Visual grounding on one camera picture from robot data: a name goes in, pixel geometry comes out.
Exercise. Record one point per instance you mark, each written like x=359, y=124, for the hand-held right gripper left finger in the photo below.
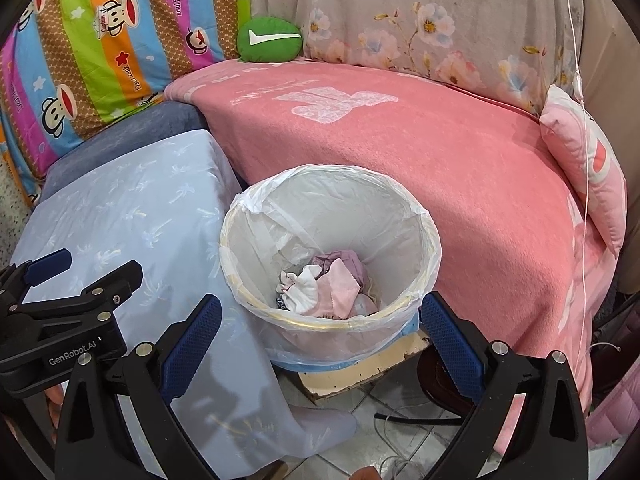
x=192, y=345

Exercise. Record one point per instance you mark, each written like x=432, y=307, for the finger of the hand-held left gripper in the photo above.
x=47, y=262
x=120, y=277

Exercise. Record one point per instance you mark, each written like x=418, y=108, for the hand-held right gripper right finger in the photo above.
x=452, y=345

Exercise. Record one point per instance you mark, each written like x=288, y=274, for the white sock with red trim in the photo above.
x=305, y=290

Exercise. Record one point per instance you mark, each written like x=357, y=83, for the pink translucent pouch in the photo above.
x=335, y=290

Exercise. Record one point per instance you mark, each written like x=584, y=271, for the mauve cloth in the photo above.
x=345, y=262

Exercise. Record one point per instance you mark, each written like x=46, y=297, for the white bin with plastic liner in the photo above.
x=350, y=200

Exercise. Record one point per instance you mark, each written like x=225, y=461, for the dark brown stool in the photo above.
x=437, y=380

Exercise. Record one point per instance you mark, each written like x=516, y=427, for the light blue palm print cloth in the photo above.
x=125, y=200

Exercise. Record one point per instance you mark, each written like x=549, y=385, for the cream wooden board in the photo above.
x=360, y=370

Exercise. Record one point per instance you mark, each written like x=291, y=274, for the striped monkey print pillow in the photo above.
x=15, y=170
x=125, y=25

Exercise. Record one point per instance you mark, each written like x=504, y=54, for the blue-grey velvet cushion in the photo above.
x=150, y=120

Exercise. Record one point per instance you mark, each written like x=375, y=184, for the pink blanket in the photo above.
x=475, y=185

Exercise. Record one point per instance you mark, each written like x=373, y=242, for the pink quilted cloth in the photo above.
x=610, y=425

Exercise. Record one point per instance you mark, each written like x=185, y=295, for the pink and white pillow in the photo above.
x=575, y=160

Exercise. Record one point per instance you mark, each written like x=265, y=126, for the green cushion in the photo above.
x=265, y=50

